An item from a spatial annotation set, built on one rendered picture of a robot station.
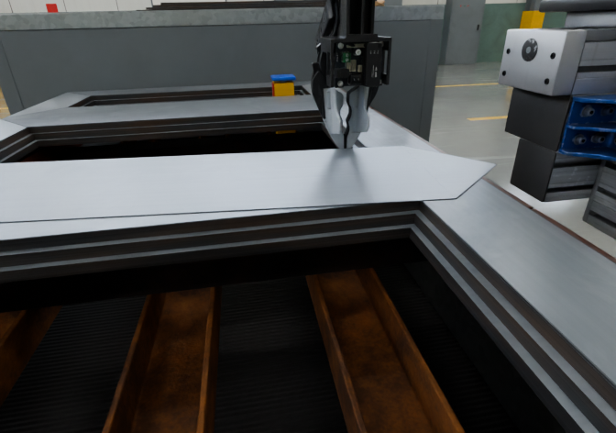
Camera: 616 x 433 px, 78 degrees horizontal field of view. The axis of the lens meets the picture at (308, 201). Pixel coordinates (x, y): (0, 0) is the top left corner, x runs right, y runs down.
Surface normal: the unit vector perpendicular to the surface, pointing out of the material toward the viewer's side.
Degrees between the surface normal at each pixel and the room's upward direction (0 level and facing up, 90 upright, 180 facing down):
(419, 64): 90
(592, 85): 90
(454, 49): 90
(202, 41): 90
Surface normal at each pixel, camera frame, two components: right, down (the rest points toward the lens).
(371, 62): 0.17, 0.42
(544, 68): -0.99, 0.09
